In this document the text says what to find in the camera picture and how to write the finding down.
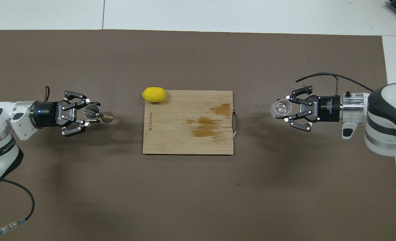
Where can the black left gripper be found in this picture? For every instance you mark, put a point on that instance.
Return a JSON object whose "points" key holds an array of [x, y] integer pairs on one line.
{"points": [[49, 114]]}

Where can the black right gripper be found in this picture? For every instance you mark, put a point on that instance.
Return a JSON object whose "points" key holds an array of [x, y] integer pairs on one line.
{"points": [[326, 108]]}

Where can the steel double jigger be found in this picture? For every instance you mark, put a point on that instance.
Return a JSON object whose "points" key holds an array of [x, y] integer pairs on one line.
{"points": [[91, 112]]}

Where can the yellow lemon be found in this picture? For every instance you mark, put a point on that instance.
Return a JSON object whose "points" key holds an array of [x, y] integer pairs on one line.
{"points": [[154, 94]]}

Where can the brown table mat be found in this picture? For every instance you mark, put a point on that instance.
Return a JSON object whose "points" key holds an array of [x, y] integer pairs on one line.
{"points": [[184, 201]]}

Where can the small clear glass cup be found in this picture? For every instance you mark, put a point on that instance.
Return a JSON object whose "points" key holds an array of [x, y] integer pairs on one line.
{"points": [[281, 107]]}

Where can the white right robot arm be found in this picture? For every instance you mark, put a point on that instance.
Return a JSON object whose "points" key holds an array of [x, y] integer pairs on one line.
{"points": [[385, 127]]}

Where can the stained wooden cutting board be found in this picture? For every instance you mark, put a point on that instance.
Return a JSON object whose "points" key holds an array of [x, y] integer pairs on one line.
{"points": [[171, 134]]}

